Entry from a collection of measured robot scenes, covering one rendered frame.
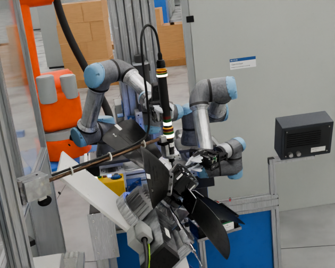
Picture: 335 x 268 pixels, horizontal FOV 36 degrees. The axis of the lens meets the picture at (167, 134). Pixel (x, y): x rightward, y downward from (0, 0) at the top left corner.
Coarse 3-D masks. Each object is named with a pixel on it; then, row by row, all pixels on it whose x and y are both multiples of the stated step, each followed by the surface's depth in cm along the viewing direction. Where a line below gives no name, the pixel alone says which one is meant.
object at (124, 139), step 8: (128, 120) 220; (112, 128) 212; (128, 128) 216; (136, 128) 218; (104, 136) 207; (112, 136) 209; (120, 136) 211; (128, 136) 213; (136, 136) 215; (112, 144) 207; (120, 144) 209; (128, 144) 211; (152, 144) 215; (136, 152) 210; (152, 152) 213; (160, 152) 214; (136, 160) 208
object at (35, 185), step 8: (24, 176) 177; (32, 176) 176; (40, 176) 175; (24, 184) 170; (32, 184) 172; (40, 184) 174; (48, 184) 176; (24, 192) 172; (32, 192) 173; (40, 192) 175; (48, 192) 177; (24, 200) 173; (32, 200) 173
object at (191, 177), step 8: (176, 168) 207; (184, 168) 214; (176, 176) 205; (184, 176) 204; (192, 176) 214; (176, 184) 205; (184, 184) 205; (192, 184) 206; (176, 192) 207; (184, 192) 206; (168, 200) 205; (176, 200) 208
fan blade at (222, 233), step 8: (200, 200) 198; (200, 208) 200; (208, 208) 193; (192, 216) 206; (200, 216) 201; (208, 216) 196; (216, 216) 187; (200, 224) 203; (208, 224) 198; (216, 224) 191; (208, 232) 200; (216, 232) 194; (224, 232) 185; (216, 240) 197; (224, 240) 190; (216, 248) 200; (224, 248) 194; (224, 256) 197
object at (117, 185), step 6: (120, 174) 259; (102, 180) 254; (108, 180) 253; (114, 180) 252; (120, 180) 251; (108, 186) 251; (114, 186) 251; (120, 186) 252; (114, 192) 252; (120, 192) 253
